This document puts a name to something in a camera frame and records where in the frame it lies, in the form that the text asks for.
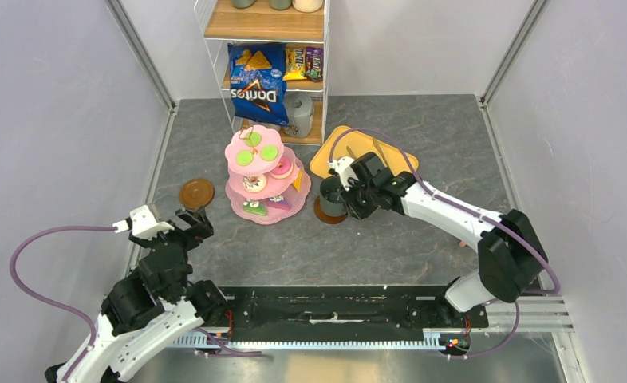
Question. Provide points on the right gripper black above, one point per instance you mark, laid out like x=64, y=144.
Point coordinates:
x=356, y=211

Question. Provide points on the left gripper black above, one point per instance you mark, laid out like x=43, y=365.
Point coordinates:
x=202, y=228

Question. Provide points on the brown round coaster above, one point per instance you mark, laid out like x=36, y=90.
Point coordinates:
x=323, y=217
x=196, y=193

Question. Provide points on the yellow cake slice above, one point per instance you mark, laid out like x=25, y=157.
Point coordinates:
x=297, y=183

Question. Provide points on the green cake slice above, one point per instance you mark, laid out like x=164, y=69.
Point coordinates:
x=254, y=207

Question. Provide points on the pink frosted donut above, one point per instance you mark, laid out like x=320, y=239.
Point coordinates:
x=283, y=168

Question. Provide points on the purple cake slice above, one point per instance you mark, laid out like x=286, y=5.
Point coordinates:
x=278, y=202

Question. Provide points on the chocolate white donut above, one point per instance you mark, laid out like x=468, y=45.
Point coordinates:
x=254, y=184

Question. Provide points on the green sandwich cookie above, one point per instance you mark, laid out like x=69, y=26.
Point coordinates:
x=244, y=158
x=252, y=139
x=269, y=153

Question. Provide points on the metal serving tongs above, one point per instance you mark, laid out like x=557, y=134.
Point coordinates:
x=359, y=145

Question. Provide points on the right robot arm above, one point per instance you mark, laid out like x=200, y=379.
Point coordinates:
x=510, y=256

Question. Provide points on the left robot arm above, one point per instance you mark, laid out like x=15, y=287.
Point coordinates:
x=152, y=306

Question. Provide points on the pink three-tier cake stand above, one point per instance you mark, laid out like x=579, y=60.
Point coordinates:
x=267, y=183

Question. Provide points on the grey ceramic mug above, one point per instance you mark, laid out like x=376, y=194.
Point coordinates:
x=300, y=109

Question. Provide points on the yellow M&M candy bag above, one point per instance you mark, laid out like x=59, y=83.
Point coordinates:
x=295, y=64

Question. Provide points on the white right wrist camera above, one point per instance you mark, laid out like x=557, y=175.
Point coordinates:
x=342, y=167

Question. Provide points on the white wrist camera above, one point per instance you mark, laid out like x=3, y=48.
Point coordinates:
x=342, y=167
x=144, y=223

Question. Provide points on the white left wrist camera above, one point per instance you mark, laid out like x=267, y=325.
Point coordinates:
x=144, y=223

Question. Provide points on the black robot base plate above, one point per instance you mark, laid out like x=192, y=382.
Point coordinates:
x=339, y=313

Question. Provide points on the white cable track rail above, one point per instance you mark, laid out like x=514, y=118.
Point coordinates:
x=198, y=340

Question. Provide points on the white wire wooden shelf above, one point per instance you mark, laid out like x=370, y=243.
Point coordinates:
x=297, y=24

